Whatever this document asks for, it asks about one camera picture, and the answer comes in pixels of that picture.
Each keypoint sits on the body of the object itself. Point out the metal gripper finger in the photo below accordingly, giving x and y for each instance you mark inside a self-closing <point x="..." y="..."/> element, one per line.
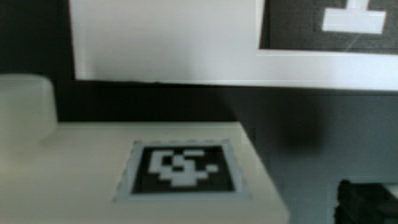
<point x="367" y="203"/>

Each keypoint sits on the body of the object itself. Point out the white drawer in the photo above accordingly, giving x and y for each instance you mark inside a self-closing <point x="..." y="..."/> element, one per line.
<point x="125" y="173"/>

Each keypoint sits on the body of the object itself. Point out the white marker tag sheet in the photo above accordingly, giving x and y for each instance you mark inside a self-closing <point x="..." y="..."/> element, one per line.
<point x="289" y="43"/>

